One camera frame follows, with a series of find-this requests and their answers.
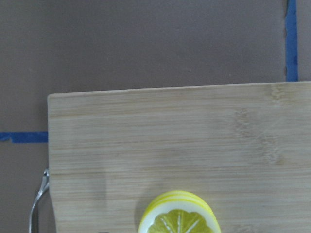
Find yellow lemon slice stack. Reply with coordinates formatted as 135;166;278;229
138;190;221;233

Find wooden cutting board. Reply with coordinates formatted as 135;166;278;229
48;82;311;233

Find metal cutting board handle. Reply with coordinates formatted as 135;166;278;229
28;168;50;233

